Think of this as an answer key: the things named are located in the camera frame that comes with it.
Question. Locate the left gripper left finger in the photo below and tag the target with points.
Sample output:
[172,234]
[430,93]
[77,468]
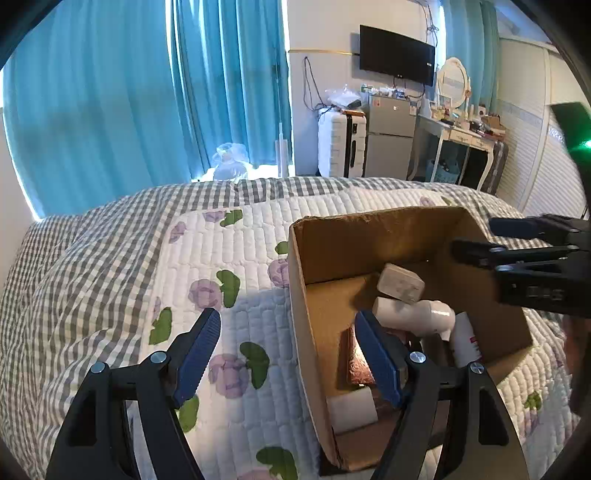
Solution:
[94,440]

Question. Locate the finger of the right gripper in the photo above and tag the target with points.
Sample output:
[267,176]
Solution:
[544,227]
[488,255]

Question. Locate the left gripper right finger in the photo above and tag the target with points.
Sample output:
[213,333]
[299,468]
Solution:
[480,441]

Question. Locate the white power adapter block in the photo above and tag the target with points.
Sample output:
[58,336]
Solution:
[401,284]

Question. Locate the white hair dryer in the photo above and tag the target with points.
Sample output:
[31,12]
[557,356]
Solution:
[423,318]

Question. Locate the white bottle red cap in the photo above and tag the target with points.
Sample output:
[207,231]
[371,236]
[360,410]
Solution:
[463,342]

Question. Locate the small white box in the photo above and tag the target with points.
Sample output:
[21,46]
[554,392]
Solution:
[352,411]

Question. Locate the pink patterned pouch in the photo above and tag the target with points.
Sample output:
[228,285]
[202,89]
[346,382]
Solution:
[357,368]

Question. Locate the right human hand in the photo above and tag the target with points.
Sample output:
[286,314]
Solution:
[577,351]

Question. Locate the white louvered wardrobe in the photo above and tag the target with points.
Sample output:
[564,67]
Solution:
[539,176]

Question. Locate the teal storage basket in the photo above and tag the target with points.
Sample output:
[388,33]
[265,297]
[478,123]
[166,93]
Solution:
[447,171]

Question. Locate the white dressing table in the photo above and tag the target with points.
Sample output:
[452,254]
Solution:
[437,144]

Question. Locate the brown cardboard box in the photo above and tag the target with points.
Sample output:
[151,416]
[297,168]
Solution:
[335,264]

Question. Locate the grey checked bedsheet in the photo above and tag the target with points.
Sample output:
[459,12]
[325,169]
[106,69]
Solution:
[78,292]

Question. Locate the silver mini fridge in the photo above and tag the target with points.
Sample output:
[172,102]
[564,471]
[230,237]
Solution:
[390,136]

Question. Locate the white floral quilt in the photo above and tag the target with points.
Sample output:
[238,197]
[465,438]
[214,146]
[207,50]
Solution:
[248,418]

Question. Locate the oval vanity mirror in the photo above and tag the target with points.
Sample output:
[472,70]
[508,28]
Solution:
[453,83]

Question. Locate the white suitcase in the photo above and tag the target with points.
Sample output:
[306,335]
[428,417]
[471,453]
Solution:
[341,143]

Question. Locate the plastic bag on suitcase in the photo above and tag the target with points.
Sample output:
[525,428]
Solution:
[344,98]

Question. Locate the right blue curtain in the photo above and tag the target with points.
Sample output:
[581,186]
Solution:
[473,38]

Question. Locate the blue curtain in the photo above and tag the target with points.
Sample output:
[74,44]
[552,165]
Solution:
[230,78]
[91,109]
[473,38]

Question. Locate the white standing pole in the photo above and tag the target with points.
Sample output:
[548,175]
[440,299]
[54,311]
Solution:
[282,156]

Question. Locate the clear plastic bag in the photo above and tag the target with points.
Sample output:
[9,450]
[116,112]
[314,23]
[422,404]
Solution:
[231,162]

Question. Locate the middle blue curtain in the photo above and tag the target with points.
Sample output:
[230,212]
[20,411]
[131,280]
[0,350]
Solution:
[230,78]

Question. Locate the left blue curtain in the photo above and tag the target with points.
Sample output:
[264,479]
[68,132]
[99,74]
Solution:
[91,109]

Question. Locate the black wall television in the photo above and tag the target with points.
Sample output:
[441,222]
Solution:
[396,55]

